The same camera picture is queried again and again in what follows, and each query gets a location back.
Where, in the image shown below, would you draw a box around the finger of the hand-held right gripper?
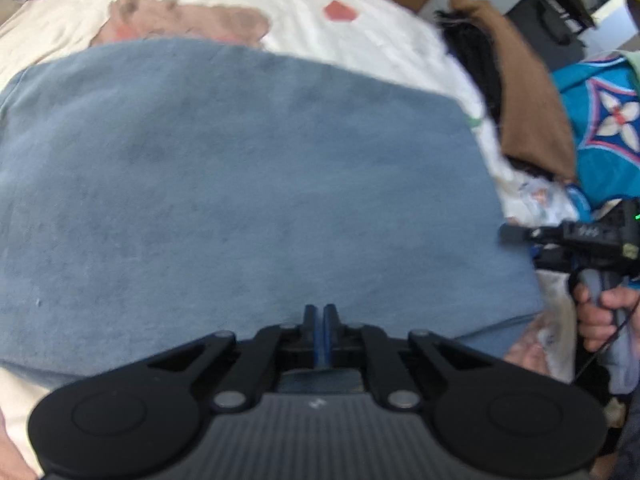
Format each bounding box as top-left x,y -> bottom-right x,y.
499,224 -> 566,246
532,247 -> 576,271

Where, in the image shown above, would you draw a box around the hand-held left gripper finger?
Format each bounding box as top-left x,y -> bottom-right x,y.
148,304 -> 320,409
322,304 -> 493,409

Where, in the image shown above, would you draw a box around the light blue jeans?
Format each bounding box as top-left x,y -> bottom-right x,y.
0,37 -> 546,391

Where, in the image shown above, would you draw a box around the person's right hand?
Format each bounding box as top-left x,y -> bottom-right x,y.
572,282 -> 640,353

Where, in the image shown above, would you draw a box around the blue patterned blanket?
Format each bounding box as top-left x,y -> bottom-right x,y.
550,52 -> 640,221

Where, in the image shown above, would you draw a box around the brown folded garment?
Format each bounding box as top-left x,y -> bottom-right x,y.
447,0 -> 578,183

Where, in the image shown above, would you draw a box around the black folded garment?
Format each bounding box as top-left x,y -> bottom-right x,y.
435,7 -> 556,181

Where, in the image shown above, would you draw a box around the black cabinet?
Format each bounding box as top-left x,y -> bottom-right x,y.
505,0 -> 601,48

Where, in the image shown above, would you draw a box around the cream bear print bed sheet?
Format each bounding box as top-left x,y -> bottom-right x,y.
0,0 -> 581,386

